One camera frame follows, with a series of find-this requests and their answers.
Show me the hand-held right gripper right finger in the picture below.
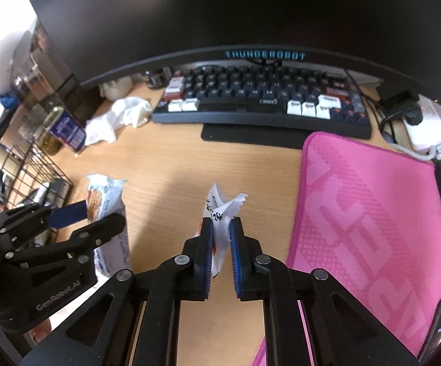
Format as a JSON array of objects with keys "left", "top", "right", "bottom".
[{"left": 230, "top": 217, "right": 421, "bottom": 366}]

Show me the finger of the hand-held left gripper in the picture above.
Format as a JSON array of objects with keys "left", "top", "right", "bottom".
[
  {"left": 4, "top": 213, "right": 127, "bottom": 267},
  {"left": 0, "top": 202, "right": 90, "bottom": 238}
]

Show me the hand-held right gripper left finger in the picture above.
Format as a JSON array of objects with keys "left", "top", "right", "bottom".
[{"left": 21, "top": 217, "right": 215, "bottom": 366}]

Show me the pile of black tissue packets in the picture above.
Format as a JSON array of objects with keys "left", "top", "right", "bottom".
[{"left": 31, "top": 178, "right": 71, "bottom": 210}]

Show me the white oat snack packet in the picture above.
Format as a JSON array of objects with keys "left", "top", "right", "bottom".
[{"left": 85, "top": 173, "right": 132, "bottom": 277}]

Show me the small pizza print sachet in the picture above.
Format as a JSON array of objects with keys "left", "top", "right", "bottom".
[{"left": 193, "top": 182, "right": 248, "bottom": 281}]

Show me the black wire basket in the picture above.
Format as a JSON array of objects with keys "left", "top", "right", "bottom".
[{"left": 0, "top": 139, "right": 72, "bottom": 245}]

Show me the person's left hand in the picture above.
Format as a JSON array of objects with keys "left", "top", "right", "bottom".
[{"left": 27, "top": 319, "right": 53, "bottom": 347}]

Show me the blue food tin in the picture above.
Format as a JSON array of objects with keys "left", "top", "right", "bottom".
[{"left": 39, "top": 107, "right": 87, "bottom": 155}]

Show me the white paper towel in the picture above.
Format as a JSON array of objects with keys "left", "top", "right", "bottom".
[{"left": 85, "top": 97, "right": 153, "bottom": 146}]

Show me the pink mouse pad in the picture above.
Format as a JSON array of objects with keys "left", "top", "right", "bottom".
[{"left": 251, "top": 131, "right": 441, "bottom": 366}]

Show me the small blue box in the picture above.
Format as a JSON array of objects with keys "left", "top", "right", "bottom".
[{"left": 0, "top": 91, "right": 20, "bottom": 109}]

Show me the small ceramic vase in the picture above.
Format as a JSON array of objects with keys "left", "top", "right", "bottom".
[{"left": 99, "top": 76, "right": 133, "bottom": 100}]

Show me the dark mechanical keyboard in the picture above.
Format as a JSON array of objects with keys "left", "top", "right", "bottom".
[{"left": 152, "top": 64, "right": 373, "bottom": 140}]

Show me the white rounded appliance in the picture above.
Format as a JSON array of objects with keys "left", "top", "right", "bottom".
[{"left": 0, "top": 30, "right": 34, "bottom": 96}]

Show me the black computer monitor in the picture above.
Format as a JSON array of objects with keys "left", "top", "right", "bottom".
[{"left": 20, "top": 0, "right": 441, "bottom": 149}]

